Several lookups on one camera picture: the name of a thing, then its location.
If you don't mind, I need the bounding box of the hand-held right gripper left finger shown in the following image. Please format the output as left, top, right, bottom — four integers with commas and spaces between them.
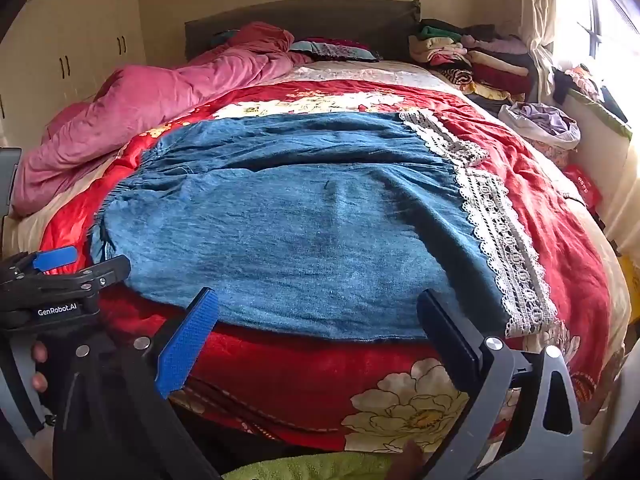
52, 286, 222, 480

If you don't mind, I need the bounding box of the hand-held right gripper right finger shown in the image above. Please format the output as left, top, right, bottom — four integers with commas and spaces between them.
416, 288, 587, 480

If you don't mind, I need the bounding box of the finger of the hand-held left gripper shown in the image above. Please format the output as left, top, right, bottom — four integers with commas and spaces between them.
0, 246, 80, 282
0, 254, 132, 307

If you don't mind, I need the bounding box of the blue denim pants lace trim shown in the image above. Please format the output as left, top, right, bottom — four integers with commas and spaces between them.
90, 110, 559, 344

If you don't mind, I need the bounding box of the person's left hand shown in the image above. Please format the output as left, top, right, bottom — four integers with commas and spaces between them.
31, 340, 50, 396

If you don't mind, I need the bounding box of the dark grey panel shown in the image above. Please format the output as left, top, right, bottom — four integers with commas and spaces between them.
0, 147, 23, 219

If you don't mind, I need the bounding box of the red floral blanket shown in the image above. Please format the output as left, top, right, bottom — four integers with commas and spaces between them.
40, 60, 632, 457

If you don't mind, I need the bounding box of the person's green fleece garment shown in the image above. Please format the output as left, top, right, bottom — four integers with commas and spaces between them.
222, 451, 403, 480

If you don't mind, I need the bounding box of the pink quilt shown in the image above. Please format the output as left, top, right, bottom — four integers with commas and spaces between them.
12, 21, 314, 219

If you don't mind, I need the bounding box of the red packet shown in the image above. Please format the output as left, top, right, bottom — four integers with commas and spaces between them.
562, 162, 604, 212

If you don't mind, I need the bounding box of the cream wardrobe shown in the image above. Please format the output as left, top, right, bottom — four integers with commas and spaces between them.
0, 0, 147, 152

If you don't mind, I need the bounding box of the plastic bag of clothes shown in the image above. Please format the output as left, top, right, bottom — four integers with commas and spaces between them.
497, 101, 582, 151

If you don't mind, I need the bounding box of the stack of folded clothes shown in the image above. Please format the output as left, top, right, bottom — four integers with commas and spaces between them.
407, 17, 542, 107

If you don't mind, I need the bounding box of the clothes pile on windowsill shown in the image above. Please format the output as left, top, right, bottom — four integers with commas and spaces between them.
552, 62, 632, 128

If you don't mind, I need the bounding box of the dark patterned pillow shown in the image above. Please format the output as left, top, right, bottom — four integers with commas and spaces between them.
290, 37, 382, 64

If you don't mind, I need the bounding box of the dark grey headboard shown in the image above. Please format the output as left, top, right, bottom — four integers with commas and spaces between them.
184, 0, 424, 64

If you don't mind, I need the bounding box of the cream curtain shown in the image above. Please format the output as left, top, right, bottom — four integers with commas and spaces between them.
520, 0, 560, 107

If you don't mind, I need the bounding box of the window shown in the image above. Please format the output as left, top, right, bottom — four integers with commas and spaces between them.
554, 0, 640, 73

